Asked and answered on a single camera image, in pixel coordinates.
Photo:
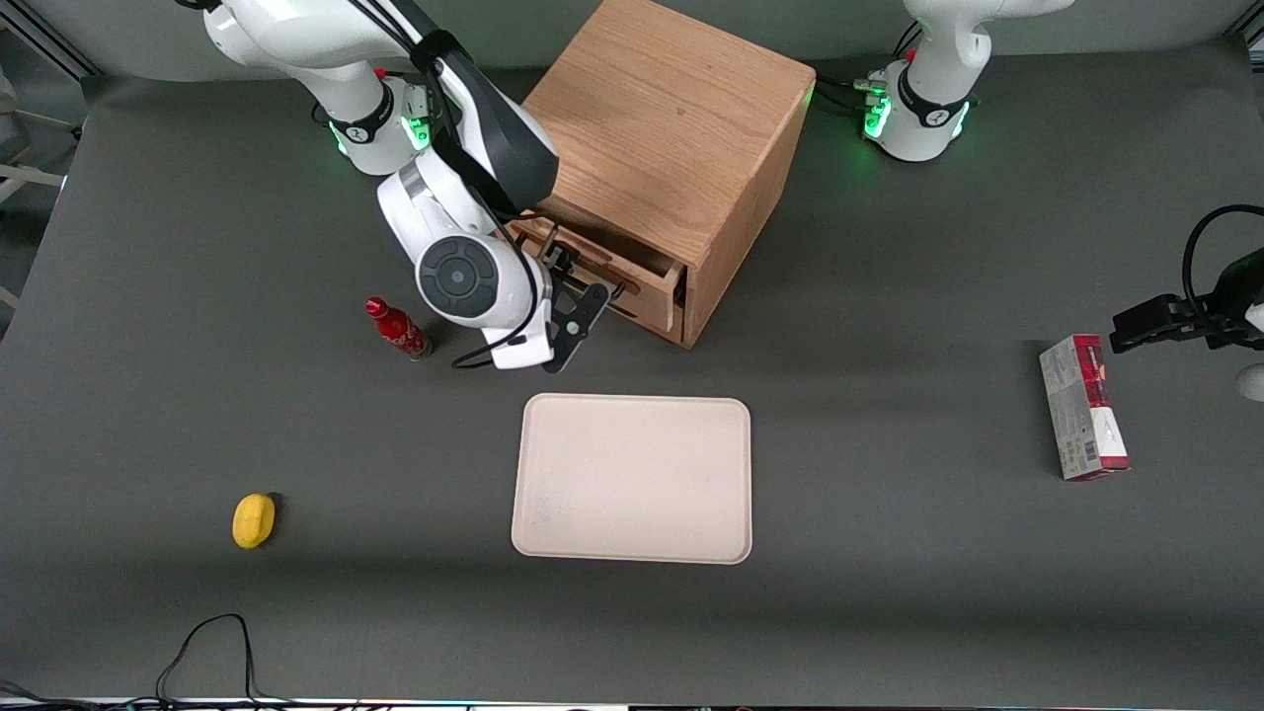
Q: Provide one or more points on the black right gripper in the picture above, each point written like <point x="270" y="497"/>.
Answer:
<point x="559" y="259"/>

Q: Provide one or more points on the white metal stand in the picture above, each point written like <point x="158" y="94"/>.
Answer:
<point x="25" y="178"/>

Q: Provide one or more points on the wooden drawer cabinet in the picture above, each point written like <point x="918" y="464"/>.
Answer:
<point x="671" y="109"/>

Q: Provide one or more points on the grey and red carton box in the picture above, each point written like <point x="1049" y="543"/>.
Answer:
<point x="1081" y="415"/>

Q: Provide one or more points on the beige plastic tray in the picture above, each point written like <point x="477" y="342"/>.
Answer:
<point x="632" y="479"/>

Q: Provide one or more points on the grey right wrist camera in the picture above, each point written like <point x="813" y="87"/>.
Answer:
<point x="575" y="328"/>

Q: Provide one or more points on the red soda bottle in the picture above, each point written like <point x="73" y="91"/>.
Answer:
<point x="400" y="331"/>

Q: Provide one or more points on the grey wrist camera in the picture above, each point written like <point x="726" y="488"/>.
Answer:
<point x="1254" y="383"/>
<point x="575" y="328"/>

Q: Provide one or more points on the aluminium frame rail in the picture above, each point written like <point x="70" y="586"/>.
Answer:
<point x="49" y="38"/>
<point x="1246" y="22"/>

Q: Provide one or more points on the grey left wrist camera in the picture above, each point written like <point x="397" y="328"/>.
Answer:
<point x="1254" y="383"/>

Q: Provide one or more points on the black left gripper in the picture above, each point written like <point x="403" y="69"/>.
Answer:
<point x="1236" y="296"/>

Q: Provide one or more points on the yellow lemon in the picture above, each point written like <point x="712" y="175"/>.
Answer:
<point x="254" y="520"/>

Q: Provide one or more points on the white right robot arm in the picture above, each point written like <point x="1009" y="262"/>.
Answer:
<point x="459" y="276"/>

